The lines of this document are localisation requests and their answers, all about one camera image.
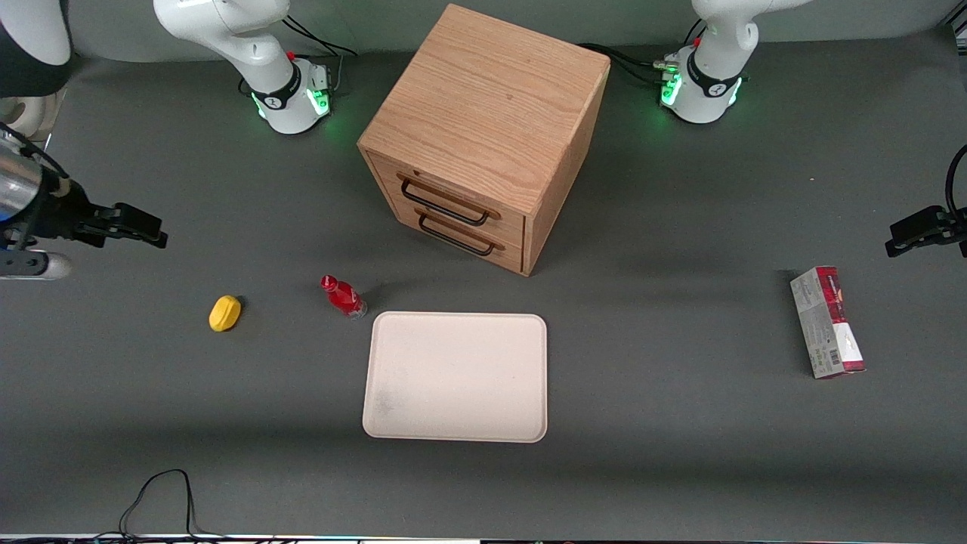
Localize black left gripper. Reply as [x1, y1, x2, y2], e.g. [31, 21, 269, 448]
[885, 206, 967, 258]

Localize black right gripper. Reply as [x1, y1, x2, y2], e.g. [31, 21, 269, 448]
[30, 178, 169, 249]

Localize red coke bottle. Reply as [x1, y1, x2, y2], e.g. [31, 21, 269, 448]
[320, 275, 369, 320]

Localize beige plastic tray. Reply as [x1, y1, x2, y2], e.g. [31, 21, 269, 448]
[362, 311, 548, 444]

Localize yellow lemon toy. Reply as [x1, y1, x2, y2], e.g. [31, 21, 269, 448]
[209, 295, 243, 333]

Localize grey and red carton box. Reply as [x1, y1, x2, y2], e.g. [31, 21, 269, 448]
[789, 265, 867, 379]

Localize wooden two-drawer cabinet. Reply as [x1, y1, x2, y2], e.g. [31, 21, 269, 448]
[357, 3, 612, 277]

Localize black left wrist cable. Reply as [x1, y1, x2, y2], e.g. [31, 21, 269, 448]
[945, 144, 967, 221]

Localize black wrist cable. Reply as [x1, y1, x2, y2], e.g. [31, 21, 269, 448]
[945, 144, 967, 221]
[0, 122, 70, 182]

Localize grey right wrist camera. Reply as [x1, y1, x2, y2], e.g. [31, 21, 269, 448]
[0, 251, 74, 281]

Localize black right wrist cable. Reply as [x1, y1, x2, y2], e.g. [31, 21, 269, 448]
[0, 122, 70, 182]

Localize black right arm base cables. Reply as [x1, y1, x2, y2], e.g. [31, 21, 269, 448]
[281, 14, 359, 97]

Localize black arm base cables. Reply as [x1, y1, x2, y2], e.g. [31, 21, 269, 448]
[281, 14, 359, 97]
[577, 18, 708, 85]

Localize black looped table cable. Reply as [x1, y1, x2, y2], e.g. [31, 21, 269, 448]
[91, 468, 227, 541]

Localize black metal drawer handle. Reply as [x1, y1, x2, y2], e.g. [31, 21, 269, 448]
[397, 174, 501, 227]
[416, 209, 505, 257]

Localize black left arm base cables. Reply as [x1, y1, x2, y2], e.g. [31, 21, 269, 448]
[577, 18, 708, 85]

